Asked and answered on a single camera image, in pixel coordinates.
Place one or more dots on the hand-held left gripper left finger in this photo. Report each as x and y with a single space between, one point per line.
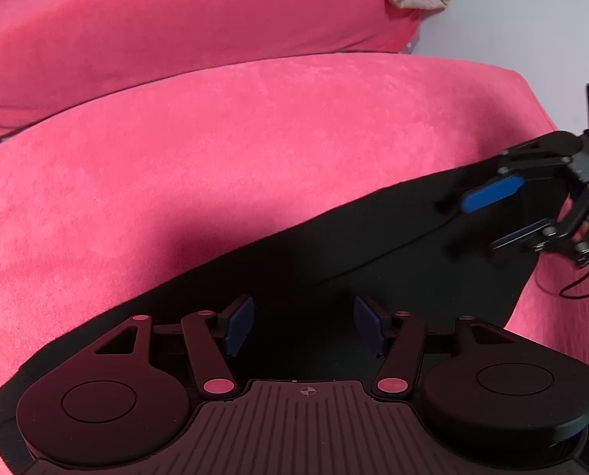
239 326

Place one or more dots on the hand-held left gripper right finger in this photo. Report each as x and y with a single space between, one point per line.
368 326

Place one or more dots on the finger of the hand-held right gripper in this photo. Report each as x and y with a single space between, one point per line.
492 194
521 233

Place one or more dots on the black pants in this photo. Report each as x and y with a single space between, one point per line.
324 242

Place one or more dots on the large pink cushion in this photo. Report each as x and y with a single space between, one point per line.
175 158

